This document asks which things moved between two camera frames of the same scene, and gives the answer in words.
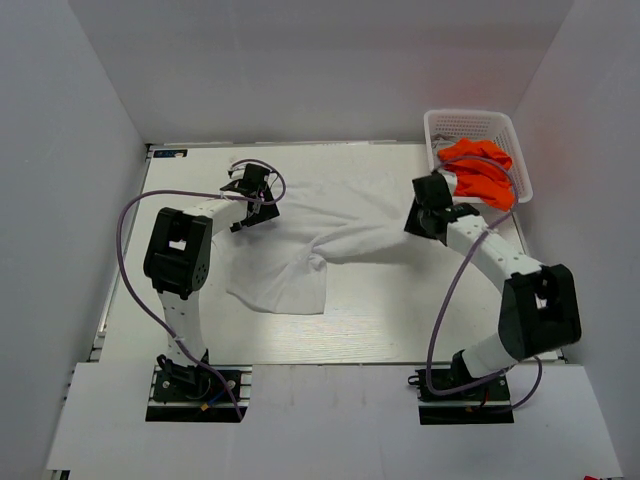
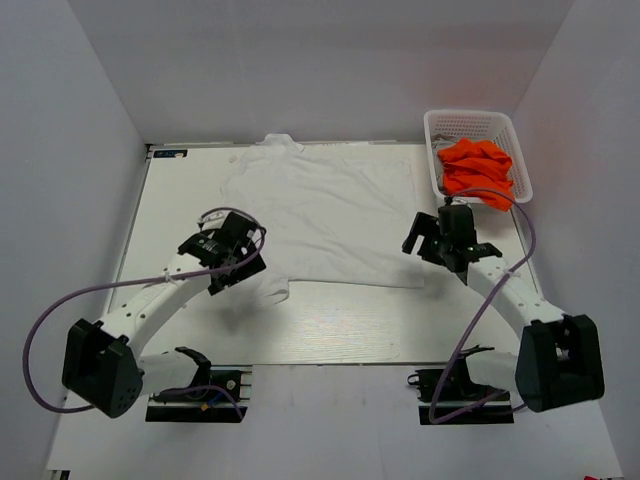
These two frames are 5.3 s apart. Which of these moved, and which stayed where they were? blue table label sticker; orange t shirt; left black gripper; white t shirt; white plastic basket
Moved: left black gripper; white t shirt
Stayed: orange t shirt; white plastic basket; blue table label sticker
